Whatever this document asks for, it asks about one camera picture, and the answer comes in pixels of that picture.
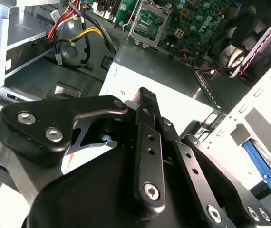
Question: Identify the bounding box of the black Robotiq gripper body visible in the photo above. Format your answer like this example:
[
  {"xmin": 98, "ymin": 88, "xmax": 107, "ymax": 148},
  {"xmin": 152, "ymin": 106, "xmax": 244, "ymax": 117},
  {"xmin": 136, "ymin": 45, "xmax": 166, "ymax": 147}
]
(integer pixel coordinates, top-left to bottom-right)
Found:
[{"xmin": 26, "ymin": 143, "xmax": 211, "ymax": 228}]

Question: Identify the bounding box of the hard disk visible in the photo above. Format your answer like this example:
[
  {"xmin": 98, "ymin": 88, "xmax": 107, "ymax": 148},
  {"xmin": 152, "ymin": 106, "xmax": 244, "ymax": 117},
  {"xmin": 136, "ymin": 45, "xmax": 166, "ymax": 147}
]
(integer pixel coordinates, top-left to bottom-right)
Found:
[{"xmin": 243, "ymin": 139, "xmax": 271, "ymax": 199}]

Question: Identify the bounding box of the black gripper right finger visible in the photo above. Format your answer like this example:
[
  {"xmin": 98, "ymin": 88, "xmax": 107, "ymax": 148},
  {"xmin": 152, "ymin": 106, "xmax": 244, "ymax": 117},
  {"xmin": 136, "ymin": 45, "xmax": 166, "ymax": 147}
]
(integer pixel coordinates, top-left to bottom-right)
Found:
[{"xmin": 148, "ymin": 91, "xmax": 271, "ymax": 228}]

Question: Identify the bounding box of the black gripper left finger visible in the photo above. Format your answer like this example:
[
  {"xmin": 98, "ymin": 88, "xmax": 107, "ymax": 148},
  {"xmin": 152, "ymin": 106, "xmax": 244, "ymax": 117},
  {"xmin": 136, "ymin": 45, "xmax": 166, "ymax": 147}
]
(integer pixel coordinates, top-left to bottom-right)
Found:
[{"xmin": 0, "ymin": 87, "xmax": 166, "ymax": 214}]

